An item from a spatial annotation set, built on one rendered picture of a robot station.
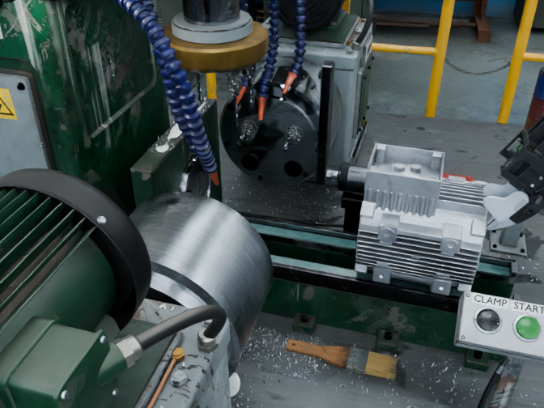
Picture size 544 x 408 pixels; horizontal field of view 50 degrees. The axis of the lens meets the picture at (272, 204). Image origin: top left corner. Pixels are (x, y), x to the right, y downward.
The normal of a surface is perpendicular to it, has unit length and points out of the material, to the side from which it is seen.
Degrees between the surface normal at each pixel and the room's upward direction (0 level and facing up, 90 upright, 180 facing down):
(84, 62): 90
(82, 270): 61
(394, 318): 90
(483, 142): 0
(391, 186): 90
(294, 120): 90
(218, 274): 43
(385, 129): 0
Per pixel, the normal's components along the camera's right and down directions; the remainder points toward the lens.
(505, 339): -0.17, -0.34
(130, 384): 0.00, -0.83
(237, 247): 0.70, -0.45
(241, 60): 0.57, 0.46
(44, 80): -0.28, 0.54
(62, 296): 0.84, -0.26
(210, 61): 0.01, 0.56
